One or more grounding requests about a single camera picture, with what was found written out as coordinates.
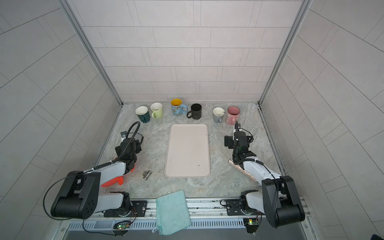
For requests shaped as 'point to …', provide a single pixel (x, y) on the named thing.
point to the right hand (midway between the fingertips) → (234, 135)
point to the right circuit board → (252, 224)
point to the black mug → (195, 112)
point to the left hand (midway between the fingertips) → (133, 140)
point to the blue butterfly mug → (178, 108)
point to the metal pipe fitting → (146, 174)
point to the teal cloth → (172, 213)
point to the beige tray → (187, 152)
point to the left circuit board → (122, 225)
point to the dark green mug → (142, 112)
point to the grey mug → (218, 114)
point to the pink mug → (233, 114)
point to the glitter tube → (243, 172)
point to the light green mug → (157, 109)
